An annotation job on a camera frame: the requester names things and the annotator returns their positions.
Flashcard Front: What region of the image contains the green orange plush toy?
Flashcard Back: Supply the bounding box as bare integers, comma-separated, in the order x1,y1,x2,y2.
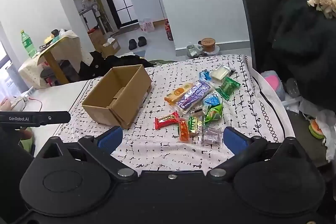
308,119,326,139

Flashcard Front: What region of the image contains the brown instant noodle cup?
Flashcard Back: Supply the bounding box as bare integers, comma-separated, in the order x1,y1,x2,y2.
201,38,217,53

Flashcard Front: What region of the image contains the black bag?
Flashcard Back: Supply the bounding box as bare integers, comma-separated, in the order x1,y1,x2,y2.
105,54,148,67

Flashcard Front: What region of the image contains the white plastic bag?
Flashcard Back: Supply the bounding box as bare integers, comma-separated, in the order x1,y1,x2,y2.
315,109,336,161

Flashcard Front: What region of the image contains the person's left hand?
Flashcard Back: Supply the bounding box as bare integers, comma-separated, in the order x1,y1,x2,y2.
20,128,33,141

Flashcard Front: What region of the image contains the red snack packet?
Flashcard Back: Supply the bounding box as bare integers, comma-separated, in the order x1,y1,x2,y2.
154,112,179,130

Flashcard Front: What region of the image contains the green clear-wrapped snack packet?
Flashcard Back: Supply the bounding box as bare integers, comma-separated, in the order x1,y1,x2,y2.
216,76,241,100

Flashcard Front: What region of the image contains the black clothing pile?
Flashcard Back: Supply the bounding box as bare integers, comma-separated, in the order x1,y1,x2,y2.
79,51,113,81

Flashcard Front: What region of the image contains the dark round stool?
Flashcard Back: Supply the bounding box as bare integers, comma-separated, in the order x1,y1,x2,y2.
40,68,62,87

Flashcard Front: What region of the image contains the pink grey cloth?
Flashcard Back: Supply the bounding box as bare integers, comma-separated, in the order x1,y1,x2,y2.
261,71,286,99

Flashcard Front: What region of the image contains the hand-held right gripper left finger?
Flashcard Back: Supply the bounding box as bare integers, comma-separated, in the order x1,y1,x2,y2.
34,126,139,183

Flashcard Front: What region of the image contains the clear plastic trash bag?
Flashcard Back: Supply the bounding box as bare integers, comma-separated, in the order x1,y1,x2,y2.
186,43,204,58

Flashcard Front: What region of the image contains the clear purple pastry packet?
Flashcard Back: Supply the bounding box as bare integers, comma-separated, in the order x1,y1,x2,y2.
201,126,223,146

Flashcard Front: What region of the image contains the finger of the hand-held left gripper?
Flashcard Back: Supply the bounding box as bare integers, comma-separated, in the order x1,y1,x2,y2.
39,111,71,127

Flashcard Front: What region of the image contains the person's green garment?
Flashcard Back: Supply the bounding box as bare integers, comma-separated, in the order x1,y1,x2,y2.
20,139,35,156

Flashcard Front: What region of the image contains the cardboard box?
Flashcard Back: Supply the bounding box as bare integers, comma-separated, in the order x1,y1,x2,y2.
82,64,152,129

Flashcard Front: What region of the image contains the black chair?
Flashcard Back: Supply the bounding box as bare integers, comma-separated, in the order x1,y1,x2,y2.
238,0,285,73

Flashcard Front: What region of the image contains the red cable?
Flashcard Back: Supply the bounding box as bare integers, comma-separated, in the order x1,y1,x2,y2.
26,96,43,112

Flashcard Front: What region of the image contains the long purple snack packet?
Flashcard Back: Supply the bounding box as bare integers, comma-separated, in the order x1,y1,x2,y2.
176,81,214,115

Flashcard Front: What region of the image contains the white crumpled cloth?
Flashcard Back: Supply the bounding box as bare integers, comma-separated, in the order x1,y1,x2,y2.
0,97,28,111

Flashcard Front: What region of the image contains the wooden table with cloth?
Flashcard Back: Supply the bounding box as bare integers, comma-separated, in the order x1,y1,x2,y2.
18,30,83,89

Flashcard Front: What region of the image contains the white bed sheet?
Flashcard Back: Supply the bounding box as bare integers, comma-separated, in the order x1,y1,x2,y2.
24,77,101,156

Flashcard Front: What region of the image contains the green floor mat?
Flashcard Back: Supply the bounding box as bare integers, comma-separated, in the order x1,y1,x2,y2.
151,59,179,67

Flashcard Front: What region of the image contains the orange biscuit packet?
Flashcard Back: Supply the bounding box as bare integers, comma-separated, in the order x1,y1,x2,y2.
164,83,195,106

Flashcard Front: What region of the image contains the green plastic soda bottle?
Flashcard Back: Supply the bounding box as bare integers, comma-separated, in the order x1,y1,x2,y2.
21,30,37,58

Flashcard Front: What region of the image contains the white snack packet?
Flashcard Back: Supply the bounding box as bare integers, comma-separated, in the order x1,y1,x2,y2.
210,64,234,82

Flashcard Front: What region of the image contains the pink printed plastic bag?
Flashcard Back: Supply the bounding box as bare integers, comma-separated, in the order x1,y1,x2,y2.
139,18,154,33

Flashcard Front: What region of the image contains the small blue snack packet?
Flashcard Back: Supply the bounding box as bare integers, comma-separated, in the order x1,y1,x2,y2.
199,70,213,84

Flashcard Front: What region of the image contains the small carton with white paper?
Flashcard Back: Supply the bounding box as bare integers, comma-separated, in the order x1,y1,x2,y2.
101,38,121,57

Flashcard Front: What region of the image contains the green packet with yellow print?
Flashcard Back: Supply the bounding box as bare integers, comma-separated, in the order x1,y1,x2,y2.
188,115,205,136

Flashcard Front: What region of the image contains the yellow wooden table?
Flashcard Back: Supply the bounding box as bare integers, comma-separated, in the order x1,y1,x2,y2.
38,40,69,84

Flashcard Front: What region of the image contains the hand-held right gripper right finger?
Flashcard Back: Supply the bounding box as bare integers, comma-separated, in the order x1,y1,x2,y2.
206,126,313,182

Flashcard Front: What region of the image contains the white standing fan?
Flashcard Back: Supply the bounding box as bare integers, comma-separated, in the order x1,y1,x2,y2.
89,2,106,31

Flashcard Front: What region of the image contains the light green snack packet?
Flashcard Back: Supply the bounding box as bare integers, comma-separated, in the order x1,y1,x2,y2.
205,104,224,124

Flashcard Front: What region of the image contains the white kitchen cabinet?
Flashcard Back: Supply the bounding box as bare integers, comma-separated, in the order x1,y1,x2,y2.
129,0,167,28

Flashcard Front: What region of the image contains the tall brown carton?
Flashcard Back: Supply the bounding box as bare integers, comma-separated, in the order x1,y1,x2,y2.
88,30,105,50

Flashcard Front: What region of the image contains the small orange snack packet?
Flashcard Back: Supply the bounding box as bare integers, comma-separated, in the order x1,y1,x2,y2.
177,118,190,143

